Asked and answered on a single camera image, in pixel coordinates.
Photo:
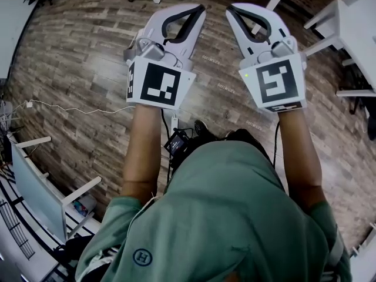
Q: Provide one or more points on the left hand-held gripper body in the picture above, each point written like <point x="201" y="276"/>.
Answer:
<point x="158" y="82"/>

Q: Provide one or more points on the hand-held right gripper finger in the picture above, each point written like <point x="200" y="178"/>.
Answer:
<point x="276" y="22"/>
<point x="242" y="40"/>

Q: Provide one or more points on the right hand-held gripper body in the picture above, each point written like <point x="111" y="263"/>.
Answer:
<point x="276" y="82"/>

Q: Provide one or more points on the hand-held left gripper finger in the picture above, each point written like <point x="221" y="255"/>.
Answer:
<point x="155" y="19"/>
<point x="195" y="31"/>

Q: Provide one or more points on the person's right forearm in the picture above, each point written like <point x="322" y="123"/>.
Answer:
<point x="296" y="157"/>

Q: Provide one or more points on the person's left forearm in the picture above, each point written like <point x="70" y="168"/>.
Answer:
<point x="142" y="148"/>

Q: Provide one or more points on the white table leg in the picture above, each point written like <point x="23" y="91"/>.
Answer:
<point x="265" y="13"/>

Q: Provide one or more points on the person's black trousers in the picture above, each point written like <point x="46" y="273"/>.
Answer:
<point x="249" y="138"/>

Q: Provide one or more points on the black device with screen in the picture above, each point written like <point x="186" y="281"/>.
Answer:
<point x="177" y="142"/>

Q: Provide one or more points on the person's black shoe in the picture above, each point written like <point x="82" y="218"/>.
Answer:
<point x="202" y="128"/>

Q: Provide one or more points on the large white desk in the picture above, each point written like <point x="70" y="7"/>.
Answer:
<point x="358" y="19"/>

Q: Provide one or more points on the white plug adapter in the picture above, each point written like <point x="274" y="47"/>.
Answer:
<point x="29" y="104"/>

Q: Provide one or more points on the person's green shirt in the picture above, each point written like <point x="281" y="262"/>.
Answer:
<point x="223" y="216"/>

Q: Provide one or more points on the colourful printed bag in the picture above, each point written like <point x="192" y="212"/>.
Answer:
<point x="83" y="206"/>

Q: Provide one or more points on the white desk with pale panel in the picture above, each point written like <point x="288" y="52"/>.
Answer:
<point x="35" y="192"/>

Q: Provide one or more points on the black metal railing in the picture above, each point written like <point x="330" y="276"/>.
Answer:
<point x="17" y="231"/>

